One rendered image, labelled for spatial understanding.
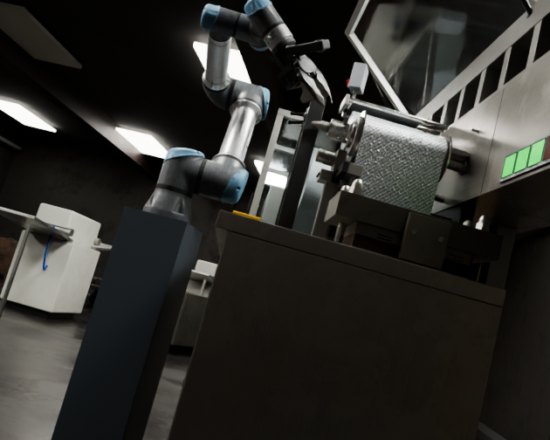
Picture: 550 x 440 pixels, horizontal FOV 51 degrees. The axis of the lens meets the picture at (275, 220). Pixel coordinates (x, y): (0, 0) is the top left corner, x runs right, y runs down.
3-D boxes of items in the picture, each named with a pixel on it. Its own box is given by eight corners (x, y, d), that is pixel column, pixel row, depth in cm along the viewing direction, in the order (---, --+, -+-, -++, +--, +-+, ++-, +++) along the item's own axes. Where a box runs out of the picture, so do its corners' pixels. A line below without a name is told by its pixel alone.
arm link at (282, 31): (290, 23, 164) (274, 24, 158) (299, 36, 163) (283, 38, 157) (273, 40, 169) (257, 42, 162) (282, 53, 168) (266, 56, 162)
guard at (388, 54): (350, 33, 261) (351, 32, 261) (412, 125, 257) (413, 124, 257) (433, -141, 157) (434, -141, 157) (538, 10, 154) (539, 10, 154)
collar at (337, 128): (325, 140, 192) (329, 121, 193) (342, 145, 192) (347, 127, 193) (328, 134, 185) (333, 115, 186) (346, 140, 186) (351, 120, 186)
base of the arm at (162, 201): (134, 209, 174) (144, 178, 175) (150, 218, 188) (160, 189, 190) (182, 221, 171) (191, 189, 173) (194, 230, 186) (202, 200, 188)
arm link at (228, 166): (191, 202, 183) (230, 96, 218) (237, 215, 184) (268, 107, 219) (195, 176, 174) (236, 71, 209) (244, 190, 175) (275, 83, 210)
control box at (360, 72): (346, 92, 228) (352, 69, 229) (362, 95, 225) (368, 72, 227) (343, 85, 221) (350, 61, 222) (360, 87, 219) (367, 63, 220)
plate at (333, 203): (323, 223, 149) (329, 200, 150) (470, 264, 151) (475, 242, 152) (334, 214, 133) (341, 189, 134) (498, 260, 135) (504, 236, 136)
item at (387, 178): (341, 210, 154) (358, 146, 157) (425, 235, 155) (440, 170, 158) (341, 210, 154) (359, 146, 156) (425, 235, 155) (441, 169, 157)
